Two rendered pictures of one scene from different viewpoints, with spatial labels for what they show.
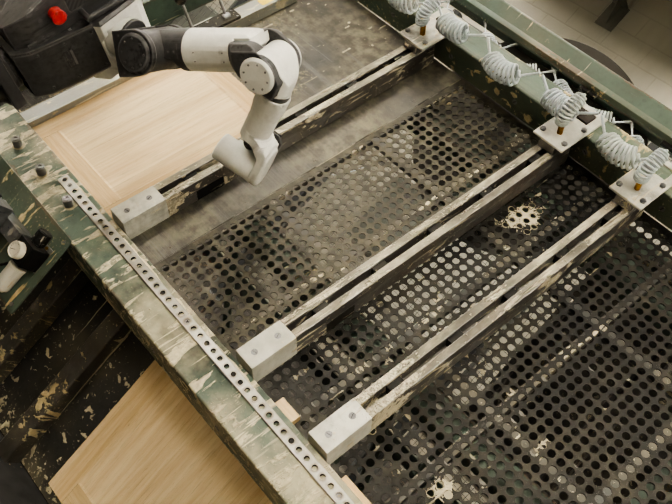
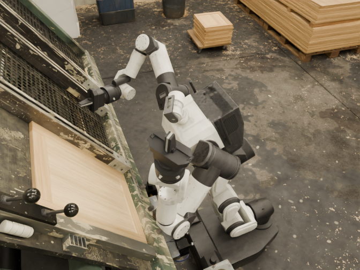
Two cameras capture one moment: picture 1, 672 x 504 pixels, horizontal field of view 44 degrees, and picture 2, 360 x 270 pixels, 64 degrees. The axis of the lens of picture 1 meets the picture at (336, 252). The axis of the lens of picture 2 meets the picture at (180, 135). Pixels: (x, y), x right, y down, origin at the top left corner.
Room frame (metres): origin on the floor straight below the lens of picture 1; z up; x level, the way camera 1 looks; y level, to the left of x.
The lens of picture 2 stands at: (2.62, 1.33, 2.11)
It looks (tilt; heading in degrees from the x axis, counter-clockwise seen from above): 44 degrees down; 221
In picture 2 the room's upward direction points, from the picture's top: straight up
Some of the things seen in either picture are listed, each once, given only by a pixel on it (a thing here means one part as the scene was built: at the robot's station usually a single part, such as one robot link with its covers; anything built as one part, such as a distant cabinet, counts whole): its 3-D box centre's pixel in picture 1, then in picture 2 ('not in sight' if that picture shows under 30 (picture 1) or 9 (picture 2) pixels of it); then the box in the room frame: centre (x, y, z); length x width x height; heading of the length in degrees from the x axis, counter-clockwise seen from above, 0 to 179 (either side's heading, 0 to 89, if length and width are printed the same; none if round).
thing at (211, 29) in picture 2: not in sight; (208, 31); (-0.86, -1.11, 0.20); 0.61 x 0.53 x 0.40; 57
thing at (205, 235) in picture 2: not in sight; (231, 226); (1.60, 0.93, 0.19); 0.64 x 0.52 x 0.33; 153
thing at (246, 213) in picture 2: not in sight; (237, 218); (1.57, 0.95, 0.28); 0.21 x 0.20 x 0.13; 153
